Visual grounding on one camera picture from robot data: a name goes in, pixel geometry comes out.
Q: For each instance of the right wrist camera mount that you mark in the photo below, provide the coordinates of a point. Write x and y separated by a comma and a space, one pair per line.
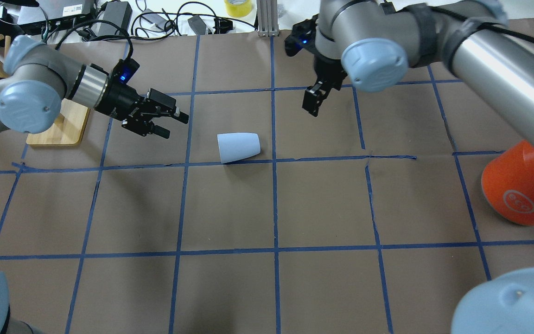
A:
302, 37

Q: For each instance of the aluminium frame post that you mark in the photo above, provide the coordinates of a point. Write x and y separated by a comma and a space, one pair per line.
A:
267, 15

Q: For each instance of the yellow tape roll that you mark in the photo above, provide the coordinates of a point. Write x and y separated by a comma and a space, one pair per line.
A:
238, 8

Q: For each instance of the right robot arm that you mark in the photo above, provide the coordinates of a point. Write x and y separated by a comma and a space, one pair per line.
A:
374, 48

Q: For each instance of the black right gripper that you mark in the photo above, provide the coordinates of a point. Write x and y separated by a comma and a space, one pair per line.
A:
327, 68

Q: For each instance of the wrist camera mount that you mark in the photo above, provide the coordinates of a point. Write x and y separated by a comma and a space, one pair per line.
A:
302, 37
124, 70

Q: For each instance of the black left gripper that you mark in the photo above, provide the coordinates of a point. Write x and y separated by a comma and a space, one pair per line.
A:
117, 103

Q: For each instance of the black power adapter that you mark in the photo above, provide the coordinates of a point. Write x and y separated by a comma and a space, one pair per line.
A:
118, 13

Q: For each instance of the white paper cup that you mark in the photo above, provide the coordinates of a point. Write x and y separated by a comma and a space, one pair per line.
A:
238, 146

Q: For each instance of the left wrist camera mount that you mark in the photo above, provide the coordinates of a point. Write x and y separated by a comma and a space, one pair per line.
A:
124, 70

